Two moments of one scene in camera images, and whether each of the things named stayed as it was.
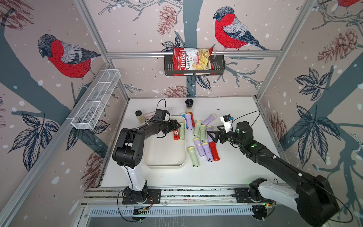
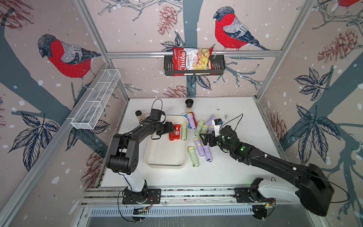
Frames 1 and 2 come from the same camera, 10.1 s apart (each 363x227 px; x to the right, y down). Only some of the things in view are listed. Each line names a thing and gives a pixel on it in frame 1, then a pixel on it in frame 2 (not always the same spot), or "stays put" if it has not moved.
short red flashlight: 176,135 stays put
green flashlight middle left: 197,128 stays put
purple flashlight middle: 209,128 stays put
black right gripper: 222,134 to 211,137
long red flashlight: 215,154 to 171,136
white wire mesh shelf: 87,115 stays put
